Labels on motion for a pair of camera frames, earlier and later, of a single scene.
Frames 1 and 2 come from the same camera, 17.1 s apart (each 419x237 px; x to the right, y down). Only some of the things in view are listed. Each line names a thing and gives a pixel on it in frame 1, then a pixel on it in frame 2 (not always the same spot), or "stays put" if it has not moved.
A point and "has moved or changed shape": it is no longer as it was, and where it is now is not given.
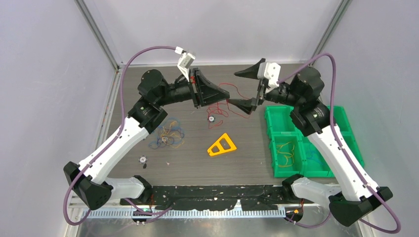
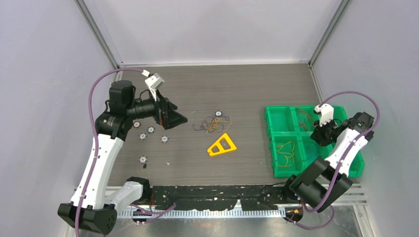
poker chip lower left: x=143 y=159 stays put
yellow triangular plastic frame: x=232 y=146 stays put
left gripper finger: x=208 y=93 -> x=172 y=117
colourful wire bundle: x=169 y=134 -> x=215 y=124
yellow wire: x=287 y=148 stays put
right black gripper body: x=262 y=89 -> x=326 y=133
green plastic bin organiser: x=292 y=153 stays put
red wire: x=223 y=108 has moved or changed shape
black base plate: x=216 y=197 stays put
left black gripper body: x=194 y=90 -> x=158 y=113
